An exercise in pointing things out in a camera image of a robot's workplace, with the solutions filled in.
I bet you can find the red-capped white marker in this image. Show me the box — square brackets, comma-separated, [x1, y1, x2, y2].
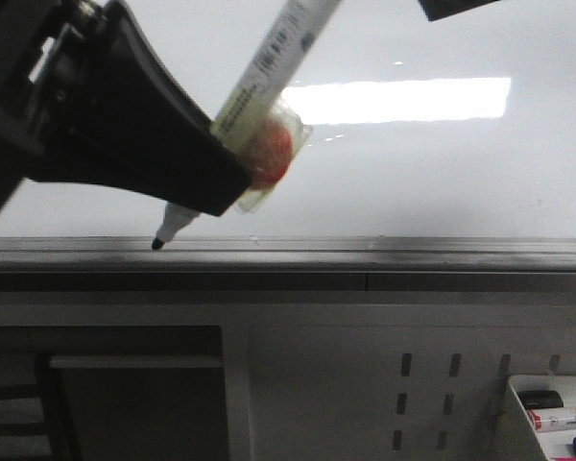
[526, 406, 576, 433]

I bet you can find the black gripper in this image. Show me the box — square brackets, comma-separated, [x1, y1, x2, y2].
[0, 1, 251, 216]

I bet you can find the white plastic storage bin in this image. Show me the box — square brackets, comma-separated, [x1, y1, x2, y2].
[492, 375, 576, 460]

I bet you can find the black marker in bin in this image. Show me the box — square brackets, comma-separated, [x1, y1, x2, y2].
[516, 390, 564, 410]

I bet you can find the white whiteboard marker with tape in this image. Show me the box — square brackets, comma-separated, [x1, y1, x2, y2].
[151, 0, 343, 252]

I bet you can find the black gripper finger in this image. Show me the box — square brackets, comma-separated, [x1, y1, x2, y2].
[418, 0, 497, 22]

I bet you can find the white pegboard panel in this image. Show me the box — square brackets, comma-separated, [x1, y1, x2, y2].
[222, 312, 576, 460]

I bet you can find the dark shelf unit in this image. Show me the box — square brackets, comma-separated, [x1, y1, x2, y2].
[0, 326, 229, 460]

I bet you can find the grey aluminium whiteboard frame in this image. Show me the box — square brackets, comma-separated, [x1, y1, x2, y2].
[0, 236, 576, 293]

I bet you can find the white whiteboard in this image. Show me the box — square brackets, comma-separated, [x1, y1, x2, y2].
[0, 0, 576, 240]

